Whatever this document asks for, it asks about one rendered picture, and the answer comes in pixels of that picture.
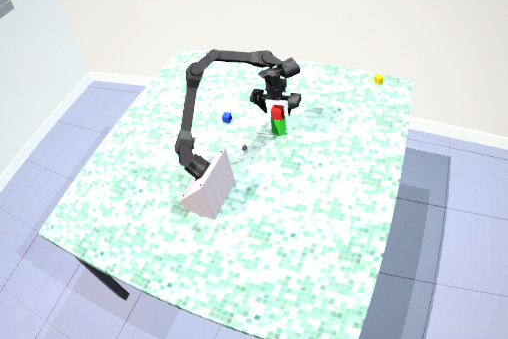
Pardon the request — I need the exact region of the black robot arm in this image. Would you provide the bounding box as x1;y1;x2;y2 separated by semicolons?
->
174;49;300;181

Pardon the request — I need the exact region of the blue block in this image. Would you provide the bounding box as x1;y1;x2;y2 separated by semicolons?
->
221;112;232;123

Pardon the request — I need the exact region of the red block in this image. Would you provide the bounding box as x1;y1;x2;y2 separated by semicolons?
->
270;104;285;120

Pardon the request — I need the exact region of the small yellow block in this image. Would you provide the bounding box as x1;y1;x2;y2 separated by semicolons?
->
374;74;383;84

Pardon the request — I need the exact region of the green block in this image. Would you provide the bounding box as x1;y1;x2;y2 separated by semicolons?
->
271;123;287;136
270;115;286;129

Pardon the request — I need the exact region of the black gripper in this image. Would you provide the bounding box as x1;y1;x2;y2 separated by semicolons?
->
249;81;302;117

